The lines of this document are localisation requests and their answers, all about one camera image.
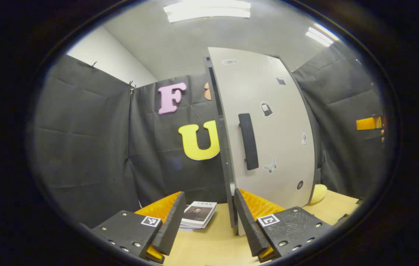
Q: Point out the double strip ceiling light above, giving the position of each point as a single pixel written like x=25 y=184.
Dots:
x=322 y=35

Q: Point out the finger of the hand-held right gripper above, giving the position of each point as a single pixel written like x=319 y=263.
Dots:
x=366 y=123

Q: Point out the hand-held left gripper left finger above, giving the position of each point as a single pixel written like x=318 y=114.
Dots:
x=174 y=221

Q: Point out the black backdrop cloth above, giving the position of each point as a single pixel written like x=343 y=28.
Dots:
x=84 y=129

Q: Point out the small cloth clip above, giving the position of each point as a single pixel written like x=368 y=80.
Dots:
x=93 y=64
x=132 y=87

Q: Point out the yellow bread toy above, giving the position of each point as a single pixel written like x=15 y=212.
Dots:
x=319 y=193

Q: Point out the white portrait cover book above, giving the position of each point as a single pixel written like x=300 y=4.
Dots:
x=198 y=213

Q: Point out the dark grey cabinet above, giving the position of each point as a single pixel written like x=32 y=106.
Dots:
x=223 y=155

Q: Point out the long ceiling light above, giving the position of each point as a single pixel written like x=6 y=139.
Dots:
x=207 y=10

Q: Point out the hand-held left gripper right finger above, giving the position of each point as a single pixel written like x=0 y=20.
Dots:
x=248 y=225

